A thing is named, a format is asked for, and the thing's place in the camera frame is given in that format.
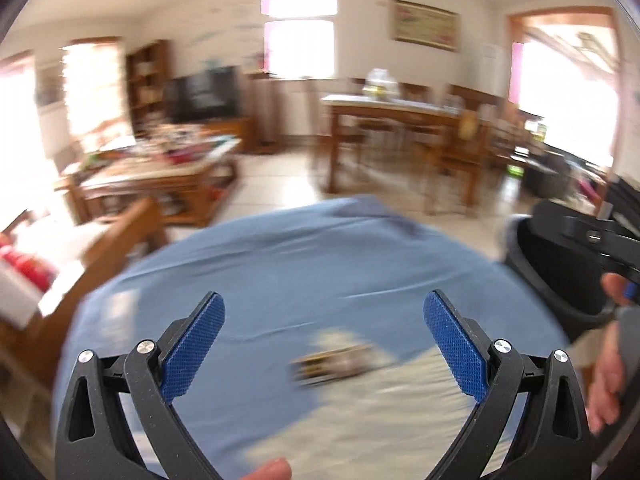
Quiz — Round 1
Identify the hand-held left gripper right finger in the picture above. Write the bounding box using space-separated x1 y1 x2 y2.
422 289 593 480

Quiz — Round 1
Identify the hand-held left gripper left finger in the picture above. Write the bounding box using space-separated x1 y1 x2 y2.
54 291 227 480

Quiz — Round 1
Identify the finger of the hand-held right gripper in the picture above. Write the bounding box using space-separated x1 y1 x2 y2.
560 215 632 262

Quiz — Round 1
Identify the black trash bin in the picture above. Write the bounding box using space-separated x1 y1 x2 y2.
502 200 619 344

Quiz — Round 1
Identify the black and yellow wrapper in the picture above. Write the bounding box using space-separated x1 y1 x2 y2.
289 342 377 387

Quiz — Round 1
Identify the person's right hand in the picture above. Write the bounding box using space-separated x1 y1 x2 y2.
587 272 631 435

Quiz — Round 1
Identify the person's left hand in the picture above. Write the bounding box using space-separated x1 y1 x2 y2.
239 457 294 480

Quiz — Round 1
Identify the wooden sofa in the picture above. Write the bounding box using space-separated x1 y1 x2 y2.
0 195 169 361

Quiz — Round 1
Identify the blue tablecloth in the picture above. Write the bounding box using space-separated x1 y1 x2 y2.
52 195 573 480

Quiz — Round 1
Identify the wooden dining chair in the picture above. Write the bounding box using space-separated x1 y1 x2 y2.
312 80 367 172
422 110 494 219

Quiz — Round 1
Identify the wooden coffee table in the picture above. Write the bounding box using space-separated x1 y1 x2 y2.
75 135 244 229

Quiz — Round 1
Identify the red cushion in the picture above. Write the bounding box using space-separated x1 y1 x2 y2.
0 242 56 294

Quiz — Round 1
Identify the wooden dining table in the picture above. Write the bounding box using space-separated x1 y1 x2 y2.
320 94 494 196

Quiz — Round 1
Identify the tall wooden stand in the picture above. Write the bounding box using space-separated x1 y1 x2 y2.
242 72 281 154

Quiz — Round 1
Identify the flat screen television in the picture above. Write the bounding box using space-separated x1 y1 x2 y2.
165 66 242 124

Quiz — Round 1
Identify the clear plastic bag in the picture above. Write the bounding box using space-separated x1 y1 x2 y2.
365 67 401 101

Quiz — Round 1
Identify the wooden bookshelf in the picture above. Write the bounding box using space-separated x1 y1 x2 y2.
125 40 171 127

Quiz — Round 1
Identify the wide framed picture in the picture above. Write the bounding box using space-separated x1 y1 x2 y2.
389 0 460 53

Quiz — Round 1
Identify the window with roller blind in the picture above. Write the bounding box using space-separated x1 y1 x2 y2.
60 37 126 154

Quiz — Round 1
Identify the bright balcony window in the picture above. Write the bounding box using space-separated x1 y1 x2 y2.
0 54 57 222

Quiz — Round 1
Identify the small framed picture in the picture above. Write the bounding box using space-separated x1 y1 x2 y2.
35 62 64 109

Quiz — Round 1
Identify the white framed window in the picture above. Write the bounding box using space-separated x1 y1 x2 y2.
260 0 339 81

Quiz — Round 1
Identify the black folded frame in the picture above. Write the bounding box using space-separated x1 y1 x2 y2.
600 175 640 242

